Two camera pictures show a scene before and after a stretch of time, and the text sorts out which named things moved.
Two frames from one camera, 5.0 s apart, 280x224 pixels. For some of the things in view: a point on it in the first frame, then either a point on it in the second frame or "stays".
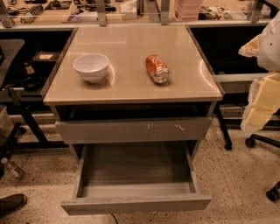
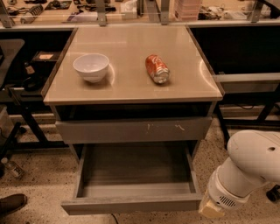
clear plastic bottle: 12,167 stays
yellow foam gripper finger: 263,96 → 227,189
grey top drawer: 136,130 stays
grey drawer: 120,178 stays
